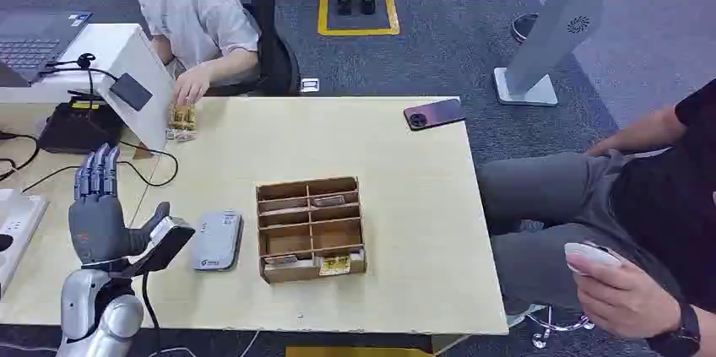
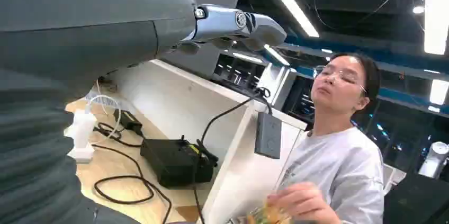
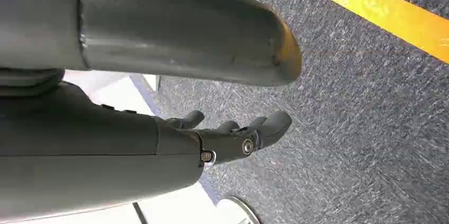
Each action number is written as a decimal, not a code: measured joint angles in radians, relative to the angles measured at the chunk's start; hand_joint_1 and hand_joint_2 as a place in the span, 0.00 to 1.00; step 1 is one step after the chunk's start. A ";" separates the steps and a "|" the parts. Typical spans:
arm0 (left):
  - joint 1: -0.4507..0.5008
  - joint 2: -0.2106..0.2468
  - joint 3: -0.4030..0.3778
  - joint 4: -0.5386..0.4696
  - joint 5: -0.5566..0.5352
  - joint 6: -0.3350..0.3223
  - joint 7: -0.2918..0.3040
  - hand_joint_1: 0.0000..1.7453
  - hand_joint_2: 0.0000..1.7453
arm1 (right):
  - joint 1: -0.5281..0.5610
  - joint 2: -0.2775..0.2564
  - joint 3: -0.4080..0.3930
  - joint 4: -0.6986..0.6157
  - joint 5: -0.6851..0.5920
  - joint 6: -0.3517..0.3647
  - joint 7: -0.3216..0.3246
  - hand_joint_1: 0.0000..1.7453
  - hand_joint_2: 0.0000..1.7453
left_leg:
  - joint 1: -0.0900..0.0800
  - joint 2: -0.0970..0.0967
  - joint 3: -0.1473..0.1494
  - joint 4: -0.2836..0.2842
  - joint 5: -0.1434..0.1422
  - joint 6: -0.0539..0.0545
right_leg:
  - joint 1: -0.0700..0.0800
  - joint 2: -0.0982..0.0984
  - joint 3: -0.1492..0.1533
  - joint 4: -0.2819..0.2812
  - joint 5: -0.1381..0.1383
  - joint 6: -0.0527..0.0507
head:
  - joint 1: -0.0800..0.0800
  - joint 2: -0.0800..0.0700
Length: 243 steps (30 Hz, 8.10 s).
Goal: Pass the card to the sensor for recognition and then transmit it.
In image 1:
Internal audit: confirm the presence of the black cable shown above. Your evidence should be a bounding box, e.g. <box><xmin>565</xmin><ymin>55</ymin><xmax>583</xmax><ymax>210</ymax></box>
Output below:
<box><xmin>0</xmin><ymin>53</ymin><xmax>180</xmax><ymax>194</ymax></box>

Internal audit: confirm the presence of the round dark floor base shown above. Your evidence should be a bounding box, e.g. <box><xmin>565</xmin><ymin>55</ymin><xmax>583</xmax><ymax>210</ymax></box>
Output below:
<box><xmin>509</xmin><ymin>13</ymin><xmax>540</xmax><ymax>45</ymax></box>

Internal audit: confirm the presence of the white card in box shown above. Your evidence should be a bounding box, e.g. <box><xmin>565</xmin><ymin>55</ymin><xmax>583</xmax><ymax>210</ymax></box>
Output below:
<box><xmin>263</xmin><ymin>253</ymin><xmax>301</xmax><ymax>272</ymax></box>

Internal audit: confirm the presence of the dark purple smartphone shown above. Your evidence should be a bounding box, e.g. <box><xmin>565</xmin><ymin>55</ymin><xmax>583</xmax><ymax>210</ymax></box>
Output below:
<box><xmin>403</xmin><ymin>98</ymin><xmax>468</xmax><ymax>133</ymax></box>

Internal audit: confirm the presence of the white handheld remote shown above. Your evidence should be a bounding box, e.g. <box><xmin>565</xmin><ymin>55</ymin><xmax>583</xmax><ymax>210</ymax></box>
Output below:
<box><xmin>563</xmin><ymin>241</ymin><xmax>624</xmax><ymax>277</ymax></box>

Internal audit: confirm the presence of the yellow printed card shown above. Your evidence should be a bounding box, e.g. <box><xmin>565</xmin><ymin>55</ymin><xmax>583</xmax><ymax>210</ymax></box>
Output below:
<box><xmin>318</xmin><ymin>254</ymin><xmax>352</xmax><ymax>278</ymax></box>

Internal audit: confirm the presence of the person's hand holding remote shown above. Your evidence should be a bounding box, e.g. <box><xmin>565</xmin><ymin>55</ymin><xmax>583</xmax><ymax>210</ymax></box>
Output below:
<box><xmin>566</xmin><ymin>242</ymin><xmax>682</xmax><ymax>340</ymax></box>

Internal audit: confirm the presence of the black wristwatch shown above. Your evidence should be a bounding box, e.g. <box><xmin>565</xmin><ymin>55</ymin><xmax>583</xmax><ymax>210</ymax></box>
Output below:
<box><xmin>645</xmin><ymin>300</ymin><xmax>702</xmax><ymax>357</ymax></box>

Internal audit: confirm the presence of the black office chair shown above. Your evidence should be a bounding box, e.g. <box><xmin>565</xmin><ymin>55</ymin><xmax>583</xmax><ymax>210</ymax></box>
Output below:
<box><xmin>204</xmin><ymin>0</ymin><xmax>301</xmax><ymax>98</ymax></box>

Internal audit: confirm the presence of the white angled stand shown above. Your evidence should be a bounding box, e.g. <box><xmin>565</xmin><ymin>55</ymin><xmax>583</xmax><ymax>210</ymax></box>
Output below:
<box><xmin>0</xmin><ymin>23</ymin><xmax>176</xmax><ymax>152</ymax></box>

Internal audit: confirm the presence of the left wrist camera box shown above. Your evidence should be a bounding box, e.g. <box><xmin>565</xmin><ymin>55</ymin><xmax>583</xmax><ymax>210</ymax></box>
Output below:
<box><xmin>84</xmin><ymin>216</ymin><xmax>196</xmax><ymax>279</ymax></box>

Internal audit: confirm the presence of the grey laptop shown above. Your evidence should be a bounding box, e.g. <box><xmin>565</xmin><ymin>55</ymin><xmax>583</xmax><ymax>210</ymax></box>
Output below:
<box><xmin>0</xmin><ymin>10</ymin><xmax>94</xmax><ymax>89</ymax></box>

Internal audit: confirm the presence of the person's hand on cards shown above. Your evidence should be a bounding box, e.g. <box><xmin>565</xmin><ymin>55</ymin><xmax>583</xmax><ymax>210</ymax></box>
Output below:
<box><xmin>171</xmin><ymin>65</ymin><xmax>214</xmax><ymax>109</ymax></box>

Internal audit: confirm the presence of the white standing kiosk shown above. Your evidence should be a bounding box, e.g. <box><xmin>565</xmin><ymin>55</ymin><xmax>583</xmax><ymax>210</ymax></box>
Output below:
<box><xmin>493</xmin><ymin>0</ymin><xmax>610</xmax><ymax>107</ymax></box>

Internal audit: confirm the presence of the seated person in dark top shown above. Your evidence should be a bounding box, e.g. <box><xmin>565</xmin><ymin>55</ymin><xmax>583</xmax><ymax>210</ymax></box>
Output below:
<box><xmin>475</xmin><ymin>78</ymin><xmax>716</xmax><ymax>357</ymax></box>

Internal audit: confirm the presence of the black flat square device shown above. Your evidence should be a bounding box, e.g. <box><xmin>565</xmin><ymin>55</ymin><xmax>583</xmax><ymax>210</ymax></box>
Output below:
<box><xmin>108</xmin><ymin>72</ymin><xmax>154</xmax><ymax>113</ymax></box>

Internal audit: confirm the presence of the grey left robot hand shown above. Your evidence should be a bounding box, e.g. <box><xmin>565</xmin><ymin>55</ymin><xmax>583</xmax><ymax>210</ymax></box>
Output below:
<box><xmin>68</xmin><ymin>143</ymin><xmax>171</xmax><ymax>266</ymax></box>

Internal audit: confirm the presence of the black box with yellow label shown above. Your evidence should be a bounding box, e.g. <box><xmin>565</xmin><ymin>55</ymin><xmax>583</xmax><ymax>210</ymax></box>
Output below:
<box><xmin>37</xmin><ymin>97</ymin><xmax>127</xmax><ymax>155</ymax></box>

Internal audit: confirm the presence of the seated person in pale top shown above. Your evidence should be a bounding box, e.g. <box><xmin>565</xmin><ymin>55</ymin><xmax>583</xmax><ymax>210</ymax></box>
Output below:
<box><xmin>125</xmin><ymin>0</ymin><xmax>263</xmax><ymax>108</ymax></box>

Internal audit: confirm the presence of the wooden compartment box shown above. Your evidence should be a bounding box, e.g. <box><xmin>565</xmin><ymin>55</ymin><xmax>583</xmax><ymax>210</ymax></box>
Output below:
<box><xmin>256</xmin><ymin>176</ymin><xmax>369</xmax><ymax>285</ymax></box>

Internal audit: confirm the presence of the white power strip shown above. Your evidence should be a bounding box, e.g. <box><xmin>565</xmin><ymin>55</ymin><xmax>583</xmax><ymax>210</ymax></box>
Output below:
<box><xmin>0</xmin><ymin>188</ymin><xmax>51</xmax><ymax>300</ymax></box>

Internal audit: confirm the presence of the grey card reader device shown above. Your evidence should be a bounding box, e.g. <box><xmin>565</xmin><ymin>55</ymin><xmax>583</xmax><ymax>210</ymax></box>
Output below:
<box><xmin>192</xmin><ymin>209</ymin><xmax>245</xmax><ymax>273</ymax></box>

